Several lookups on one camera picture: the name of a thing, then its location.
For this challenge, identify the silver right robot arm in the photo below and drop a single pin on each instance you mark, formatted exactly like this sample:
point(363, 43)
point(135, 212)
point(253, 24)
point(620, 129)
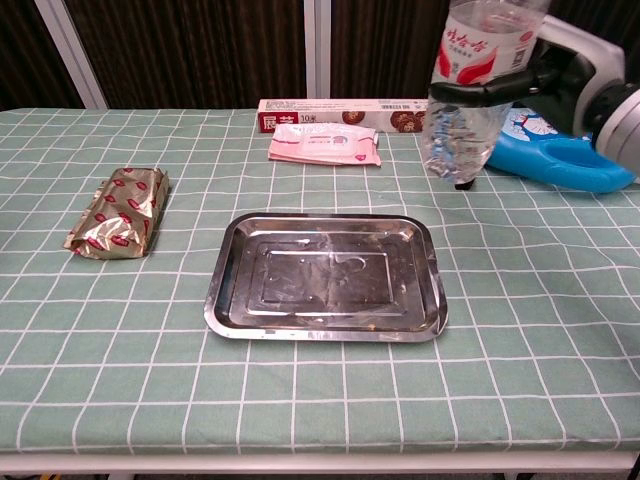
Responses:
point(625, 130)

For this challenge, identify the white cling film box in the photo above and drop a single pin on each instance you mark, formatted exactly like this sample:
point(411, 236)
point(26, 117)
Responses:
point(350, 107)

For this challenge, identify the gold foil snack package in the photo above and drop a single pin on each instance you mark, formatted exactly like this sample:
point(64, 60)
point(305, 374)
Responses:
point(122, 215)

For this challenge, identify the white vertical frame post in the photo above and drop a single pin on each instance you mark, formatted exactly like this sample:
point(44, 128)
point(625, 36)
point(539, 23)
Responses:
point(317, 50)

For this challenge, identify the transparent plastic water bottle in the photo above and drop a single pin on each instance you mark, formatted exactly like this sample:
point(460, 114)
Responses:
point(465, 50)

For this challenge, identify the stainless steel rectangular tray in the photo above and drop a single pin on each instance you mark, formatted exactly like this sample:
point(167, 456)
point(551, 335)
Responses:
point(325, 280)

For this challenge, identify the white table frame edge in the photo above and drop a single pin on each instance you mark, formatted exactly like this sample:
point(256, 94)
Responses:
point(320, 465)

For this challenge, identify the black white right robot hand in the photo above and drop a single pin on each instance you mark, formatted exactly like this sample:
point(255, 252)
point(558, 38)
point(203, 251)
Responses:
point(565, 75)

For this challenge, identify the white slanted frame post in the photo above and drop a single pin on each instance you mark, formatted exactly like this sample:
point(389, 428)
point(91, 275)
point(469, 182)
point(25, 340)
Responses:
point(70, 50)

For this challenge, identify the pink wet wipes pack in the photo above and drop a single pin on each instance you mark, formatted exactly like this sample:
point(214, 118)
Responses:
point(325, 145)

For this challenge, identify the dark long wooden box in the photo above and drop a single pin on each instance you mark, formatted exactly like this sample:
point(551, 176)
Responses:
point(465, 185)

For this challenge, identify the green checked tablecloth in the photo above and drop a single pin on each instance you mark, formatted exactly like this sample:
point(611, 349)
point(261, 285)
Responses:
point(320, 390)

